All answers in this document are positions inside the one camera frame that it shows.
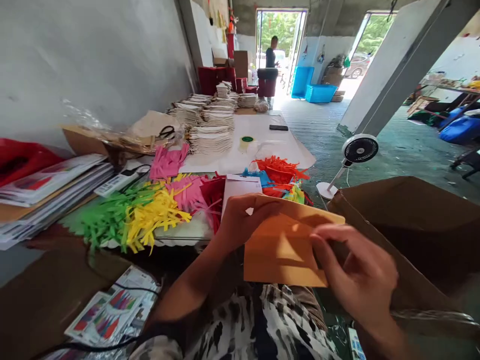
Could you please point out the person's left hand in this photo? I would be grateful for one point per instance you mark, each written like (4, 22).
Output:
(240, 221)

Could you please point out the person's right hand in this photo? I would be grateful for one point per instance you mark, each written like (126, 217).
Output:
(363, 273)

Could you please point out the person's left fingers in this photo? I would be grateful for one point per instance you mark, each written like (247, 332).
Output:
(262, 206)

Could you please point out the person's right fingers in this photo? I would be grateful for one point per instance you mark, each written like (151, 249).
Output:
(330, 240)

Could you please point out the orange paper envelope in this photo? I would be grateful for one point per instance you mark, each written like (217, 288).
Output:
(279, 255)

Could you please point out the pile of blue paper fringes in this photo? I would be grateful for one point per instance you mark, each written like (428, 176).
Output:
(260, 177)

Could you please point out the white paper card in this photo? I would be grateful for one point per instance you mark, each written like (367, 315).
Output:
(240, 185)

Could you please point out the pile of orange paper fringes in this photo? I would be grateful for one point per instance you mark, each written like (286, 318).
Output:
(279, 168)

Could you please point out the pile of red paper fringes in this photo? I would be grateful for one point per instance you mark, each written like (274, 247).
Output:
(212, 198)

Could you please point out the large white paper sheet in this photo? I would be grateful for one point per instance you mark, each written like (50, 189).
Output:
(270, 150)

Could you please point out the clear plastic bag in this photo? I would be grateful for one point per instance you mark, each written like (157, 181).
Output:
(272, 148)

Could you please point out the green tape roll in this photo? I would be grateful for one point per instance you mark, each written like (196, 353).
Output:
(246, 140)

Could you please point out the large pile of pink fringes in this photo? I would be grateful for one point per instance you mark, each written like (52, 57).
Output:
(183, 193)

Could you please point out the black phone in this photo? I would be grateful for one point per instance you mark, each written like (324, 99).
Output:
(278, 127)

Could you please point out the white standing fan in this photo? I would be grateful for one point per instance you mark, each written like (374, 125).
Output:
(358, 150)

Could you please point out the large open cardboard box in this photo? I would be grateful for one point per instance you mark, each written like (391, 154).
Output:
(423, 228)

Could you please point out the stacks of cream cloth bags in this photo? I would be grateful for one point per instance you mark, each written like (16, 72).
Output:
(212, 116)

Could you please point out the small pile of pink fringes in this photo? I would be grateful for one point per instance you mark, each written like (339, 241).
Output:
(167, 161)

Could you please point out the pile of yellow paper fringes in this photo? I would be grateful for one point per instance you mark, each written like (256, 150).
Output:
(153, 221)

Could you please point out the person's body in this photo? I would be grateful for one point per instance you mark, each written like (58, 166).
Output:
(255, 326)

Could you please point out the black scissors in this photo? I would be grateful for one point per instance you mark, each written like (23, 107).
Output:
(167, 132)

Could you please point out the blue plastic crates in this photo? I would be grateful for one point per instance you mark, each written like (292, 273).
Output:
(313, 88)

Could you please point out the stack of red boxes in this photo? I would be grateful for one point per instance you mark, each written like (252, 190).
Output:
(217, 78)

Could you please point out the white power strip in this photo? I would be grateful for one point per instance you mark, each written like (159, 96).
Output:
(118, 182)

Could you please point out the stack of brown cartons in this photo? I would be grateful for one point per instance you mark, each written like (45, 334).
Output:
(234, 62)

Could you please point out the pile of green paper fringes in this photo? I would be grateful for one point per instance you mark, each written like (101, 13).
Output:
(105, 221)

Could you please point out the cardboard box with clear plastic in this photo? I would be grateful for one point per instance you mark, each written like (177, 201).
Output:
(112, 138)

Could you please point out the parked car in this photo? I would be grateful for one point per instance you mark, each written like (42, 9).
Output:
(356, 65)

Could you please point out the blue bags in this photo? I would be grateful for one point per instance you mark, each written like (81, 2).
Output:
(459, 125)

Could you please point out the pile of colourful printed packets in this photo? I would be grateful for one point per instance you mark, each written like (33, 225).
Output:
(112, 307)

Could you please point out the grey concrete pillar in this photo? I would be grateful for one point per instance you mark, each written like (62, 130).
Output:
(393, 60)

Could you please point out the cluttered work table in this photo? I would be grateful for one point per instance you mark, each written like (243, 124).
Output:
(453, 88)

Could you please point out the stack of printed flat packets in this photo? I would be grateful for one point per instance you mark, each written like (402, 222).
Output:
(41, 195)

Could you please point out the flat brown cardboard box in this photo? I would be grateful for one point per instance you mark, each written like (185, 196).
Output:
(41, 296)

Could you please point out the red plastic bag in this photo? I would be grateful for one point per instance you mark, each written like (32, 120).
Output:
(22, 159)

